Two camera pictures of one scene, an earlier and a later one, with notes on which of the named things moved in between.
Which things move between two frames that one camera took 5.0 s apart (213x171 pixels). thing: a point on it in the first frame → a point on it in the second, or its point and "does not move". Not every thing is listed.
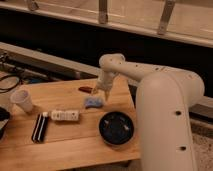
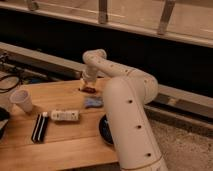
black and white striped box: (40, 127) does not move
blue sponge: (93, 102) does not move
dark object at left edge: (4, 118) does not move
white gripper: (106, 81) → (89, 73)
